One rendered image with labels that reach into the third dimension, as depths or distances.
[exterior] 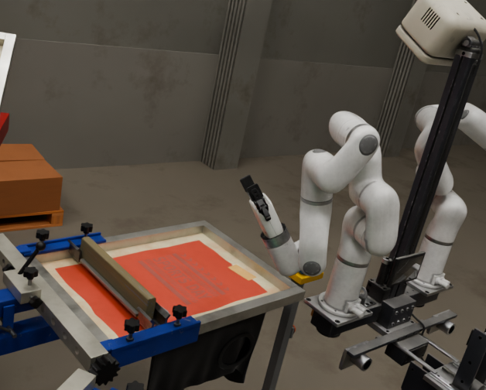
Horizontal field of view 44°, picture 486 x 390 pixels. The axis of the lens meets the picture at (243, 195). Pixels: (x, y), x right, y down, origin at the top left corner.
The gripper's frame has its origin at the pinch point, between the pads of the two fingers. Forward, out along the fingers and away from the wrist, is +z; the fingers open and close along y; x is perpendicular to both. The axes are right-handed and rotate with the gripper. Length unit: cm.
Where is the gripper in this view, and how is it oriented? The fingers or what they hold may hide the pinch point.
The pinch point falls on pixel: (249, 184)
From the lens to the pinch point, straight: 159.7
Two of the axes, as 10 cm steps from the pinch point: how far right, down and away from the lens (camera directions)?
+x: -8.8, 4.7, -0.5
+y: 1.9, 2.7, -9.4
